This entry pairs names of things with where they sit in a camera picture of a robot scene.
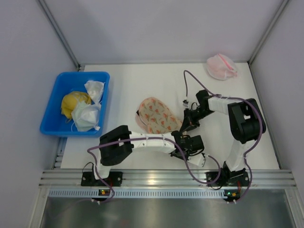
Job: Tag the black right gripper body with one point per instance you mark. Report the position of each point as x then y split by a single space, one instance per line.
188 120

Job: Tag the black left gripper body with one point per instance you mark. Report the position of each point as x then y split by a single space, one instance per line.
184 147

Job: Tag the floral mesh bra laundry bag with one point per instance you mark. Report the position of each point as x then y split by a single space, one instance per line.
155 117

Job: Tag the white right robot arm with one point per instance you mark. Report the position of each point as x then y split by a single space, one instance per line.
246 125

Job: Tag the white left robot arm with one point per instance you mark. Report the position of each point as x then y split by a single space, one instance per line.
120 143

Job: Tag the pink mesh laundry pouch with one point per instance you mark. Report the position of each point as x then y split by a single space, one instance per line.
221 67

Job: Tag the yellow bra in bin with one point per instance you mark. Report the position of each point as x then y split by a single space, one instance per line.
71 100

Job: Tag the blue plastic bin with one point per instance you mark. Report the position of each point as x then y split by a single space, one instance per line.
53 122

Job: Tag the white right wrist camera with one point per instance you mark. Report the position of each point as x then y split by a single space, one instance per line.
185 103

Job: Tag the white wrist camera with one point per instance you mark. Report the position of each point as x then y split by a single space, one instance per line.
199 160
185 103

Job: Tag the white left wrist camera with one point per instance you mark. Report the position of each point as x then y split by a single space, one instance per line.
199 160

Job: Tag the white slotted cable duct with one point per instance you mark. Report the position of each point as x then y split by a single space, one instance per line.
143 193

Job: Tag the aluminium mounting rail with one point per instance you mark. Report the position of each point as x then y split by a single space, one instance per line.
262 179

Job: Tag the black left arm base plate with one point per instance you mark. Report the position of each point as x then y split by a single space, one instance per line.
114 180

